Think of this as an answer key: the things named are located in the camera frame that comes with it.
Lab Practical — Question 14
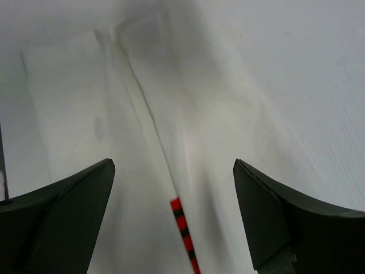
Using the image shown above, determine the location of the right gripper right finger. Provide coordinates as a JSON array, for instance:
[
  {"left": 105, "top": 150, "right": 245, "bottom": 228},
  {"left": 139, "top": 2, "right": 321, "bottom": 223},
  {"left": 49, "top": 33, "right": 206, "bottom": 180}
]
[{"left": 233, "top": 159, "right": 364, "bottom": 273}]

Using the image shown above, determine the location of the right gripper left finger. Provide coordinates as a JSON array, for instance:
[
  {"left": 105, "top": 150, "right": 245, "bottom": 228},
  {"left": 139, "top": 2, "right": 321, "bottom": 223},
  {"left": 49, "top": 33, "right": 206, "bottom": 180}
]
[{"left": 1, "top": 159, "right": 115, "bottom": 273}]

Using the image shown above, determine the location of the white red-print t-shirt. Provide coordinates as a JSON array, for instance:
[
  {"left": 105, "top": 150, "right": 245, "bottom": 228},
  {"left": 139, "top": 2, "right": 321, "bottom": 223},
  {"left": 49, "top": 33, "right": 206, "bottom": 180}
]
[{"left": 14, "top": 1, "right": 316, "bottom": 273}]

